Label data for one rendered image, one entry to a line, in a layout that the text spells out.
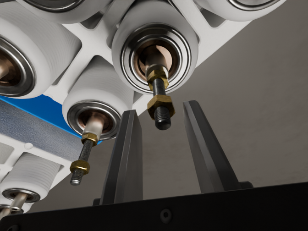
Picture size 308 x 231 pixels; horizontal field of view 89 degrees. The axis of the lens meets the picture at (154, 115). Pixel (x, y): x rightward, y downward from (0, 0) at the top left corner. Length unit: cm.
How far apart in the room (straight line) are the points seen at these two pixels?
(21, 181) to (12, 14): 34
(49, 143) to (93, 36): 31
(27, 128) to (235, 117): 63
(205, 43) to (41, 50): 20
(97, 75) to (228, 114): 49
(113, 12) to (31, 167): 39
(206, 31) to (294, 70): 42
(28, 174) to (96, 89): 31
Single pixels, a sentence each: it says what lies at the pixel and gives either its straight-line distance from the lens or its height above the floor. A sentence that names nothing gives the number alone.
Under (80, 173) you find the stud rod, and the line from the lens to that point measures 19.
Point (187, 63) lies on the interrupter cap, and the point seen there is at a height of 25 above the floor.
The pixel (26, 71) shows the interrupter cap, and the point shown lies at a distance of 22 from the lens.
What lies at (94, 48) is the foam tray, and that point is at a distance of 26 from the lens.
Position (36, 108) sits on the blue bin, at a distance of 48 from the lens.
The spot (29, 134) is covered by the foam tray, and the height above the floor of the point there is 15.
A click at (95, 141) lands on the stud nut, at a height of 29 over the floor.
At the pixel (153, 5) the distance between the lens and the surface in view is 19.
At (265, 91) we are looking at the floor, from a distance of 62.
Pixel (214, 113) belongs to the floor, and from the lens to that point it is 60.
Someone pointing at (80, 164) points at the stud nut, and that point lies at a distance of 18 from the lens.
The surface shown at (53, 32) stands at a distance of 25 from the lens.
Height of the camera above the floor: 42
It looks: 49 degrees down
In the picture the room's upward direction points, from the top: 177 degrees clockwise
